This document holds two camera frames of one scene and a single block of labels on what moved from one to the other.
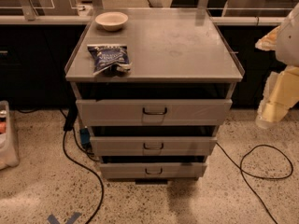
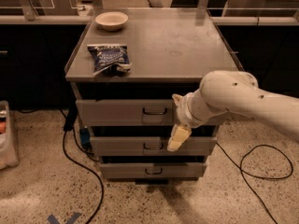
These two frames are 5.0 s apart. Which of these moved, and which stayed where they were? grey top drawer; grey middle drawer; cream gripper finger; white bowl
Moved: cream gripper finger
Stayed: grey top drawer; white bowl; grey middle drawer
